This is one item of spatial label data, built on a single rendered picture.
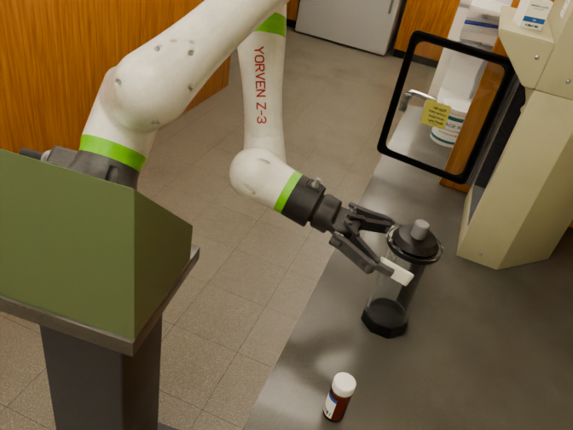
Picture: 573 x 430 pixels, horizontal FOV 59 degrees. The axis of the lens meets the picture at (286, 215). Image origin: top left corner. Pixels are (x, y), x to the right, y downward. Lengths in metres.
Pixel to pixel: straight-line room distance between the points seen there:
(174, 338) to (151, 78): 1.56
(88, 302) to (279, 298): 1.57
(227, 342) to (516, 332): 1.32
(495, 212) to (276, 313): 1.33
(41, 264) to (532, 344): 1.04
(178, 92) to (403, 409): 0.69
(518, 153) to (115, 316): 0.94
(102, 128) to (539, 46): 0.89
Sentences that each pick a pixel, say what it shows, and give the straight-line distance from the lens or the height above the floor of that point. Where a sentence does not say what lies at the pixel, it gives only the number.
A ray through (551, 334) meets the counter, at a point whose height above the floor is 0.94.
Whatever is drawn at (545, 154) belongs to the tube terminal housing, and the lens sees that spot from 1.30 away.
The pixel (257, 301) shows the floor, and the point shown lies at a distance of 2.45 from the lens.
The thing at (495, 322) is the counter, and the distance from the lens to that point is 1.29.
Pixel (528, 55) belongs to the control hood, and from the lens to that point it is 1.23.
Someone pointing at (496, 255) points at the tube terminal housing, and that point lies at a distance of 1.43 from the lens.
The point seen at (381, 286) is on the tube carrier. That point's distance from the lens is 1.05.
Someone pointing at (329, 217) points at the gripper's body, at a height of 1.18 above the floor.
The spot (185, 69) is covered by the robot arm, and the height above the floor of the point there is 1.41.
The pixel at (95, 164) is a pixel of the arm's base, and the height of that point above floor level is 1.21.
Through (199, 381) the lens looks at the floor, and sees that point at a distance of 2.13.
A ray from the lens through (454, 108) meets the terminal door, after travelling 1.60.
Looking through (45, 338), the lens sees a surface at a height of 0.78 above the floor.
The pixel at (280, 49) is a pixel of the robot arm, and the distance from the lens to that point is 1.19.
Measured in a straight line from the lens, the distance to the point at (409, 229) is 1.02.
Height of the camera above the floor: 1.73
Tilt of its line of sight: 35 degrees down
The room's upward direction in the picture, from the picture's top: 12 degrees clockwise
